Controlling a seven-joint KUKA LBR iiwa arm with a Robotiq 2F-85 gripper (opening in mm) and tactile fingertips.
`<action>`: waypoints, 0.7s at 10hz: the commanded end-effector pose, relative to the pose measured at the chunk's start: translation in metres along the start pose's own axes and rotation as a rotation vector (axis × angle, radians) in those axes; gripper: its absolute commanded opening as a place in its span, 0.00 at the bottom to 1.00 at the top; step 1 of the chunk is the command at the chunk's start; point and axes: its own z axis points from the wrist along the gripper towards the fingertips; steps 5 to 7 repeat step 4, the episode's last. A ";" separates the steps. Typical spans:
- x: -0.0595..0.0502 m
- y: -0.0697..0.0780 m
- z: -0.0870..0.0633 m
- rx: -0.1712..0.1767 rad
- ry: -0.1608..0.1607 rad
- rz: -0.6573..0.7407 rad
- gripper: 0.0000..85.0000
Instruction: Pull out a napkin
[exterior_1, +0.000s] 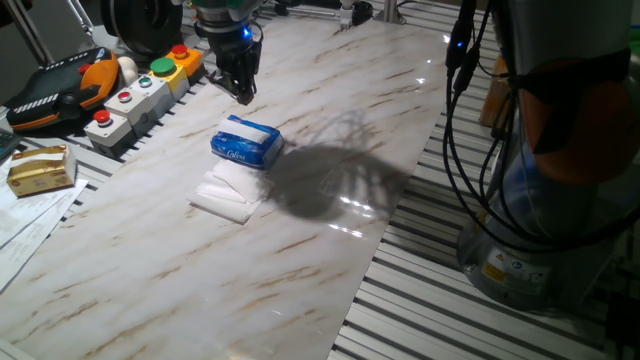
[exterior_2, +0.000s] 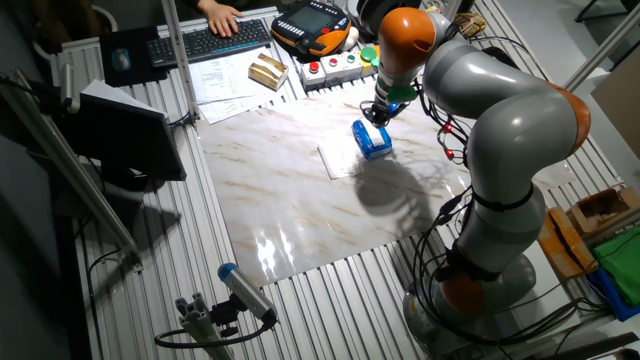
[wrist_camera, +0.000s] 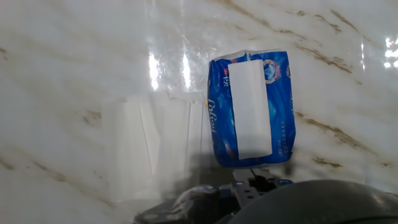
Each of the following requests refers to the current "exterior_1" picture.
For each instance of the blue plastic tissue pack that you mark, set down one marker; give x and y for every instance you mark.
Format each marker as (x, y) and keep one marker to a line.
(240, 152)

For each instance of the marble pattern table sheet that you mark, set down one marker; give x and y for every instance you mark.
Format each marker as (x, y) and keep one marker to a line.
(200, 275)

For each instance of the orange flat cardboard box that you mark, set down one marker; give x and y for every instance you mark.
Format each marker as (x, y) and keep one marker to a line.
(495, 95)

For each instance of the white egg shaped object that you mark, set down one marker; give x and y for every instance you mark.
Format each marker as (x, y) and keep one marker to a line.
(127, 70)

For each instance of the black spool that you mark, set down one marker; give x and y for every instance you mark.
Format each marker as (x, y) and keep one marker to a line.
(145, 25)

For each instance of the printed paper sheet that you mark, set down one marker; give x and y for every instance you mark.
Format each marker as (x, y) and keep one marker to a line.
(30, 210)
(15, 260)

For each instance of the white box single red button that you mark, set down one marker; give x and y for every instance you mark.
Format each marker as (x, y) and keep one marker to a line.
(107, 132)

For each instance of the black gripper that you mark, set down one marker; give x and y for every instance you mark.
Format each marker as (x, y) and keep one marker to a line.
(235, 52)

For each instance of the white bracket with black knob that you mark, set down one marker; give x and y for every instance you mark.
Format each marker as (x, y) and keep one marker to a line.
(350, 12)

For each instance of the white box two small buttons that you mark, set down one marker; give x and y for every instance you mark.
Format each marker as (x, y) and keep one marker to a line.
(145, 100)

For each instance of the yellow box green button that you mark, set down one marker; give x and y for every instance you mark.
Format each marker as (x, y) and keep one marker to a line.
(162, 66)

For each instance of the orange black teach pendant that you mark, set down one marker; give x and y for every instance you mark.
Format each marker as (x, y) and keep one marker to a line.
(55, 95)

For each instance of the aluminium frame post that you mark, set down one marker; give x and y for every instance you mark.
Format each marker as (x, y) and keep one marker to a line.
(390, 10)

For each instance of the orange box red button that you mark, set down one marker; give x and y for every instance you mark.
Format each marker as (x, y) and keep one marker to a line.
(180, 51)

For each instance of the green cloth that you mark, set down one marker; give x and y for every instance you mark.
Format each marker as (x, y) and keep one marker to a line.
(636, 47)

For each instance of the black keyboard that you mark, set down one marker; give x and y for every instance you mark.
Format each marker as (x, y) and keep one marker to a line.
(7, 145)

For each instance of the grey metal rod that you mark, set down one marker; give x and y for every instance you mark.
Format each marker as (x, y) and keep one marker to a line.
(30, 32)
(81, 14)

